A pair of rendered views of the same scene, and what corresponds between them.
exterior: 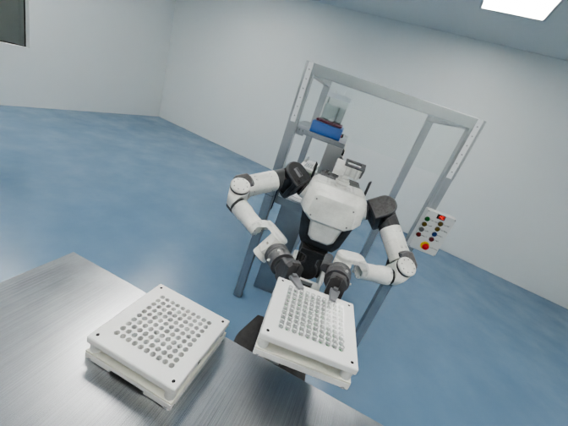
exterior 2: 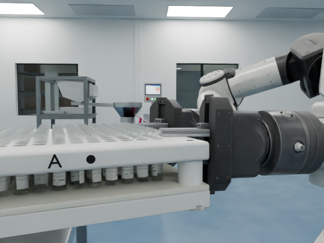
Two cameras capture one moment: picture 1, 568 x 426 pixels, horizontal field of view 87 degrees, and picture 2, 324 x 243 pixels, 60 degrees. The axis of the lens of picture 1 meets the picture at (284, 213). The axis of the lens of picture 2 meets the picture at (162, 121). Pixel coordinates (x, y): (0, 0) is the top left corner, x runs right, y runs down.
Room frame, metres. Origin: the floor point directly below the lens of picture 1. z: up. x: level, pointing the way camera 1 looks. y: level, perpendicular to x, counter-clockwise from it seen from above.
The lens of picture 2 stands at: (0.61, -0.54, 1.09)
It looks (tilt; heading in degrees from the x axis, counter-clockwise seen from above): 3 degrees down; 67
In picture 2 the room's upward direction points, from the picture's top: straight up
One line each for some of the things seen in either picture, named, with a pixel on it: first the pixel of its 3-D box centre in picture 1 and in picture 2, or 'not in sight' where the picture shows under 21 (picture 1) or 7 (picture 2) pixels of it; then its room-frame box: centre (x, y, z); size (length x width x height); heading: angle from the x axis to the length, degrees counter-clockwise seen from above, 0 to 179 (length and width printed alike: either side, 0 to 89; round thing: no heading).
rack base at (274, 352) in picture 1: (306, 331); (80, 179); (0.66, -0.17, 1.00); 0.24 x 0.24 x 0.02; 88
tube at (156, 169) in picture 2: not in sight; (157, 162); (0.73, -0.25, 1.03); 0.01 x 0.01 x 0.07
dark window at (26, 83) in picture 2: not in sight; (48, 89); (0.75, 5.89, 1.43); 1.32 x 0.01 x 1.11; 160
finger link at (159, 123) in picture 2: (297, 281); (150, 123); (0.78, -0.11, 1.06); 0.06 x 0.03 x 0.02; 30
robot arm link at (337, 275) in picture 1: (336, 284); (249, 142); (0.87, -0.25, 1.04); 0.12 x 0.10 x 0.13; 170
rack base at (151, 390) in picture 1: (162, 343); not in sight; (0.57, 0.19, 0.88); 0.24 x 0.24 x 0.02; 78
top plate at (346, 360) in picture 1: (312, 319); (79, 142); (0.66, -0.17, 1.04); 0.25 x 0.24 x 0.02; 88
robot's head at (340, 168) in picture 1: (345, 172); not in sight; (1.28, -0.19, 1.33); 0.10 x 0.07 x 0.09; 87
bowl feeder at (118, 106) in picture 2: not in sight; (132, 117); (1.67, 2.87, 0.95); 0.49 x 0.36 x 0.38; 160
